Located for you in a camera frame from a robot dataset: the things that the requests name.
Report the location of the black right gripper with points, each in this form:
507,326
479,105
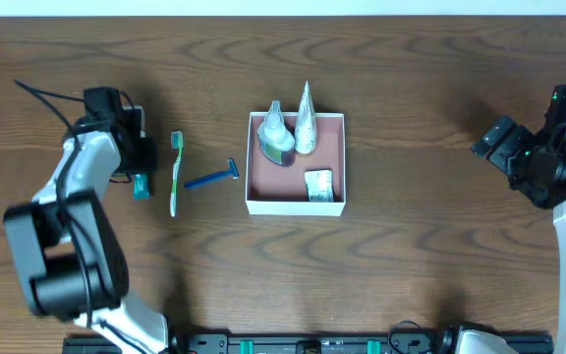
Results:
497,143

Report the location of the blue disposable razor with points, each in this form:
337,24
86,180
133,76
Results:
232,172

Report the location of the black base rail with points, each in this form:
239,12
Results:
236,344

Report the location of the white cream tube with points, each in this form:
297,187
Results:
305,129

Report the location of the red teal toothpaste tube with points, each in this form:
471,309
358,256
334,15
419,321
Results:
141,187

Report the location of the clear spray bottle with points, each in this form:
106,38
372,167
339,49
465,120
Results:
276,142

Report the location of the green white toothbrush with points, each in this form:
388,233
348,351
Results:
177,142

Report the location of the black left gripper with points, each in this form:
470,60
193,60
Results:
141,154

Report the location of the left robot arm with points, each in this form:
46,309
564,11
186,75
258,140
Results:
68,259

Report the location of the white open cardboard box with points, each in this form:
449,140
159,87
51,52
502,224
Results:
274,190

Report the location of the green soap packet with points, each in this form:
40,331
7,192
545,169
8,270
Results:
319,184

